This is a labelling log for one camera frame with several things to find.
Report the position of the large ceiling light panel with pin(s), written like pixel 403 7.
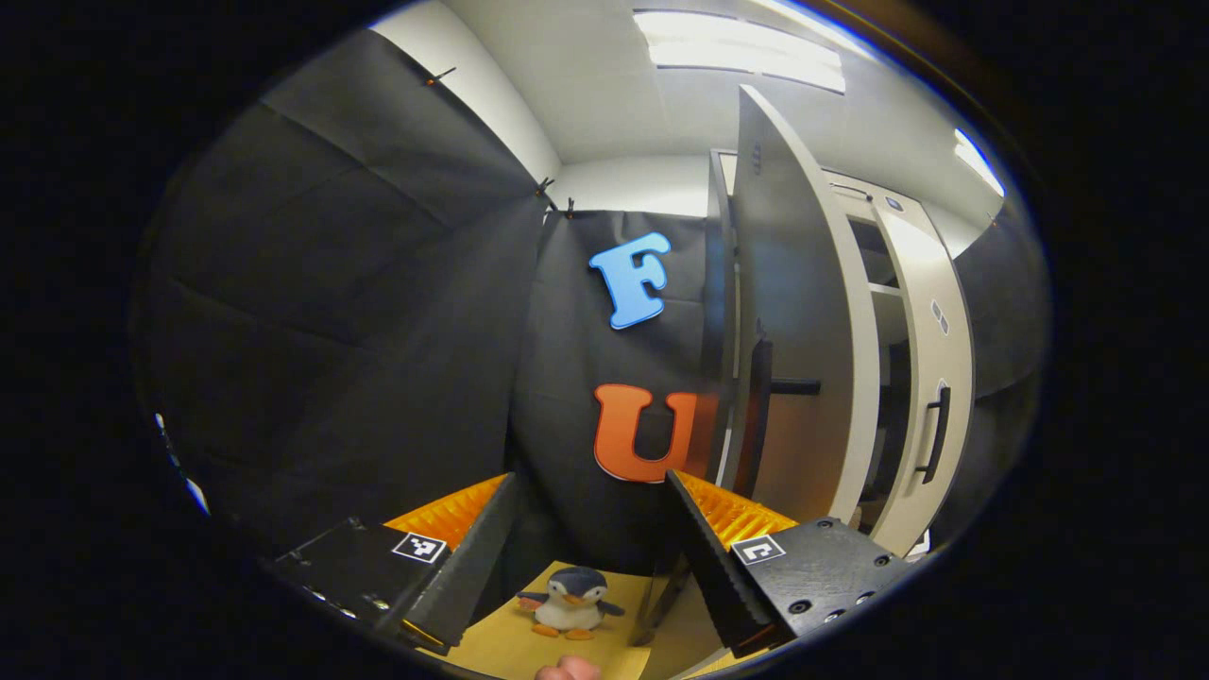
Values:
pixel 737 52

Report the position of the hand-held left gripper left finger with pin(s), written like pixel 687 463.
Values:
pixel 472 567

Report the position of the penguin plush toy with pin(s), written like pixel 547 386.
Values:
pixel 571 609

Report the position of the small cloth clip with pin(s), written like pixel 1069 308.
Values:
pixel 555 196
pixel 440 76

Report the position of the small ceiling light panel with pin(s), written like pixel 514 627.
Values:
pixel 978 162

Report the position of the white shoe cabinet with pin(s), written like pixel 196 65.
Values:
pixel 720 283

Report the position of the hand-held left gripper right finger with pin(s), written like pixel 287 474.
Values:
pixel 713 576

